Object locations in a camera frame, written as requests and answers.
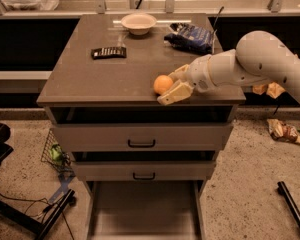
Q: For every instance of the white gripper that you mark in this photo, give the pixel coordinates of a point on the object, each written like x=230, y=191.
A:
x=199, y=74

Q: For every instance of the orange fruit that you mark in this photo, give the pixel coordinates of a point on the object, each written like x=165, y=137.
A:
x=161, y=84

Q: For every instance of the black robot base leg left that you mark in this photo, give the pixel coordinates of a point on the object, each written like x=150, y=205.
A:
x=39, y=224

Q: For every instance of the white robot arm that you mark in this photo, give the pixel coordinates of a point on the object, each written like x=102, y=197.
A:
x=258, y=58

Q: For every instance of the grey drawer cabinet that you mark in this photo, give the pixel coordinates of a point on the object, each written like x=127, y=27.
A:
x=81, y=90

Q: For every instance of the middle drawer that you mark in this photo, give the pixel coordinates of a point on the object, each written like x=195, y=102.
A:
x=143, y=170

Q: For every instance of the drawer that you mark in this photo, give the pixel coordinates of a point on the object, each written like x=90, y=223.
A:
x=142, y=137
x=143, y=170
x=158, y=210

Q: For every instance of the top drawer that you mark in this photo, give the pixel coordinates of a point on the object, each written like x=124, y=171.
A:
x=142, y=137

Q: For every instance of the bottom drawer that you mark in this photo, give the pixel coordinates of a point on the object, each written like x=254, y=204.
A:
x=158, y=210

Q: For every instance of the blue chip bag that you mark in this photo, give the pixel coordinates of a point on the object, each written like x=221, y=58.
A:
x=190, y=38

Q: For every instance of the white paper bowl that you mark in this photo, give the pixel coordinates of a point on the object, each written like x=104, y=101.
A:
x=138, y=23

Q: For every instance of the black snack bar wrapper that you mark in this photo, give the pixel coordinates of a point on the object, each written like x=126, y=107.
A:
x=108, y=52

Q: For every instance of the yellow crumpled cloth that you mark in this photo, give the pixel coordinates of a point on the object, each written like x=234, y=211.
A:
x=273, y=90

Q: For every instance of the brown snack bag on floor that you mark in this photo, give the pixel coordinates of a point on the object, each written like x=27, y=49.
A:
x=283, y=132

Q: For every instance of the blue tape on floor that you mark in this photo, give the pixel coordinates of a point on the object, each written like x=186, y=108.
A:
x=64, y=181

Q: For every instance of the black bar on floor right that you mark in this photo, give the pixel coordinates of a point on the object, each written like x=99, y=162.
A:
x=283, y=190

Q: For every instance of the wire basket with green item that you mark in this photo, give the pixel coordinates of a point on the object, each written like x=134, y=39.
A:
x=54, y=156

